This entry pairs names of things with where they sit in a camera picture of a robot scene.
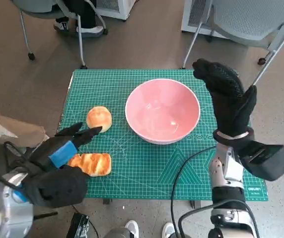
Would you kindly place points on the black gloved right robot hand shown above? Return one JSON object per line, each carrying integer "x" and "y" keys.
{"x": 229, "y": 99}

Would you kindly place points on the black left robot hand, blue tape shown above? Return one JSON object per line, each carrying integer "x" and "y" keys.
{"x": 47, "y": 153}

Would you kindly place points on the toasted bread slice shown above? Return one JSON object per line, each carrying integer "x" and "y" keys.
{"x": 94, "y": 163}

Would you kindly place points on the round bread bun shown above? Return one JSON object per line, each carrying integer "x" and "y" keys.
{"x": 98, "y": 117}

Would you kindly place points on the pink bowl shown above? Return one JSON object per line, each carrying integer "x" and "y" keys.
{"x": 162, "y": 111}

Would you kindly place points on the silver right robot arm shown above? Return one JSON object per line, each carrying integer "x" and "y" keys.
{"x": 221, "y": 171}

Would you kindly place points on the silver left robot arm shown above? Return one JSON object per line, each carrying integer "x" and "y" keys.
{"x": 5, "y": 205}

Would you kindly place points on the person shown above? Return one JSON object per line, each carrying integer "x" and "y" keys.
{"x": 8, "y": 129}
{"x": 87, "y": 15}

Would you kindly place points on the black stand leg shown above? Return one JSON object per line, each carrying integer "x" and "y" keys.
{"x": 45, "y": 215}

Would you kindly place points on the black device box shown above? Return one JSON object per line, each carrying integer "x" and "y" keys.
{"x": 77, "y": 225}

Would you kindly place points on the grey chair with metal legs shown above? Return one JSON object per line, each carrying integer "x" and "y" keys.
{"x": 80, "y": 37}
{"x": 243, "y": 19}

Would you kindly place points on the white cabinet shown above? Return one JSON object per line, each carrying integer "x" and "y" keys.
{"x": 194, "y": 15}
{"x": 117, "y": 10}

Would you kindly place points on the green cutting mat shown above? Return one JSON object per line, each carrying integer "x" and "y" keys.
{"x": 144, "y": 168}

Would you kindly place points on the white shoe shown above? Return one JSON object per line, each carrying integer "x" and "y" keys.
{"x": 132, "y": 228}
{"x": 169, "y": 229}

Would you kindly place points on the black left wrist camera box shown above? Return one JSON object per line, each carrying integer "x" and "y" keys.
{"x": 57, "y": 188}

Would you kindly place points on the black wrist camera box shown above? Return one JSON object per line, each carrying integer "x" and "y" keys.
{"x": 273, "y": 163}
{"x": 57, "y": 188}

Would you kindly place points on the black table bracket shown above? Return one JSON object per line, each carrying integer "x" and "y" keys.
{"x": 107, "y": 200}
{"x": 196, "y": 203}

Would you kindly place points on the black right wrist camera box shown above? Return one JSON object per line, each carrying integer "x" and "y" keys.
{"x": 273, "y": 163}

